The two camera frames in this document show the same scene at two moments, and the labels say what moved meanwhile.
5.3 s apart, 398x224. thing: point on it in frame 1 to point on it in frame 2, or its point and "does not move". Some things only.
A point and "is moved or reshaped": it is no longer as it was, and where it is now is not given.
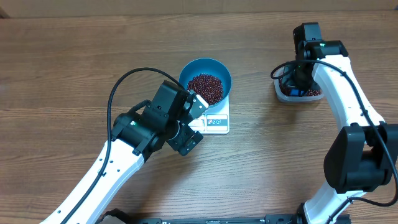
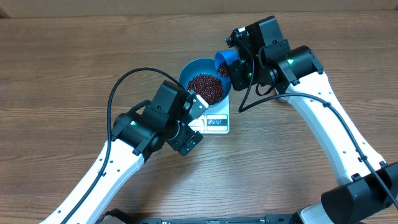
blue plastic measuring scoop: (296, 93) is moved or reshaped
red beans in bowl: (209, 88) does not move
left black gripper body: (184, 140) does not move
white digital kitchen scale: (214, 121) does not move
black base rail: (114, 217) does not move
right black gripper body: (301, 80) to (243, 78)
